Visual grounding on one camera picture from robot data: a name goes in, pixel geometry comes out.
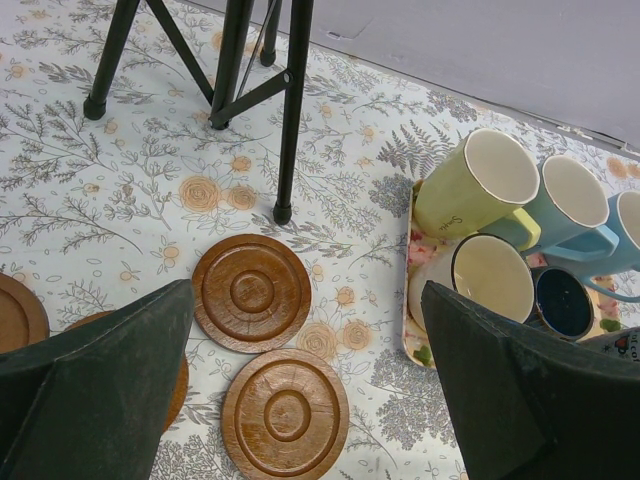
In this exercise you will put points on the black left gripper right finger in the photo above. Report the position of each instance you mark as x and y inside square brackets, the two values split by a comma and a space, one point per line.
[527, 405]

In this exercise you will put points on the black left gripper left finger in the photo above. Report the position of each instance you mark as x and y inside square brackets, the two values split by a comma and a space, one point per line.
[91, 402]

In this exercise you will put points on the brown wooden coaster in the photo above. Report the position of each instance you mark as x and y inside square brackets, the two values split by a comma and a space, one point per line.
[252, 293]
[23, 317]
[181, 385]
[285, 416]

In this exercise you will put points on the dark blue glazed mug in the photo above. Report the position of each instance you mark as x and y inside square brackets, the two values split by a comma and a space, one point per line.
[562, 306]

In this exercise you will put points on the grey-blue small mug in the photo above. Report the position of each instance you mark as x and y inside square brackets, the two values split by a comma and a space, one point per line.
[621, 345]

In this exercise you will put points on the floral tablecloth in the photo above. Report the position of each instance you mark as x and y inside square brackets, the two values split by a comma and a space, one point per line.
[95, 214]

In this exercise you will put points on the floral serving tray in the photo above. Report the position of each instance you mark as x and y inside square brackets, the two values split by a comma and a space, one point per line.
[610, 315]

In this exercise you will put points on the light blue mug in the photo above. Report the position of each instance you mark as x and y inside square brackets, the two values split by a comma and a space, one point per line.
[570, 209]

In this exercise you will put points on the blue mug with white interior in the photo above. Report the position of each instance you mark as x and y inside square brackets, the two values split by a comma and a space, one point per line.
[624, 222]

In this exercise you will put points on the yellow-green mug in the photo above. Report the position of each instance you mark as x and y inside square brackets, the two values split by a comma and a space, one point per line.
[487, 177]

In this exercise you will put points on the black perforated music stand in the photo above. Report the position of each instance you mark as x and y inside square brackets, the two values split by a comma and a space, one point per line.
[226, 95]

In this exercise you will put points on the cream mug with black handle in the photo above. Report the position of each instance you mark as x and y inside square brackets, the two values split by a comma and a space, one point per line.
[483, 268]

